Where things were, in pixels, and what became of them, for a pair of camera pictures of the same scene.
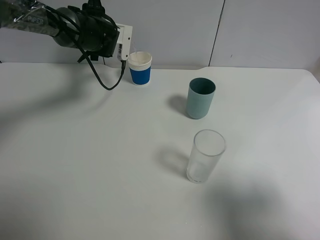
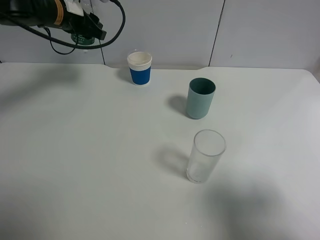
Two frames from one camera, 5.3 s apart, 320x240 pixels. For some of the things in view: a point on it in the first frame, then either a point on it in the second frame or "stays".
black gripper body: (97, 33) to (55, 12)
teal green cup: (200, 95) stays
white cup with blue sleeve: (140, 63) stays
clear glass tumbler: (208, 148) stays
